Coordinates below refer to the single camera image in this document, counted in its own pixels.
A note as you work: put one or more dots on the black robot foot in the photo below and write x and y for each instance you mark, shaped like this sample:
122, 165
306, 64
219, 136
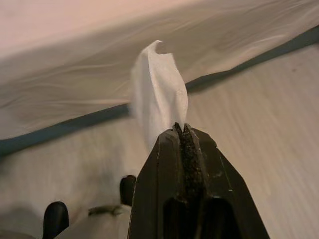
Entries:
56, 219
127, 189

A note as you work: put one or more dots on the black right robot foot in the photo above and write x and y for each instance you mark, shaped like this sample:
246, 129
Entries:
127, 189

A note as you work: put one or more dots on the white paper tissue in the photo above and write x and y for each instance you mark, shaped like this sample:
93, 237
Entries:
159, 87

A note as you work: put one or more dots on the mattress with beige sheet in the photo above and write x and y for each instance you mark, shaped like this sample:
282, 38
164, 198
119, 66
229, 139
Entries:
74, 74

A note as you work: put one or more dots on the black left robot foot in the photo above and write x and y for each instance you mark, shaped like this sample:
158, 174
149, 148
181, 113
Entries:
56, 219

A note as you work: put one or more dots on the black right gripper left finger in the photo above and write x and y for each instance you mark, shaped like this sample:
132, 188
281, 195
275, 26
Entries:
159, 189

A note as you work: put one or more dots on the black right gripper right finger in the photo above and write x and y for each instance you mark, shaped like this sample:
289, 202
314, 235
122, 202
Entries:
219, 199

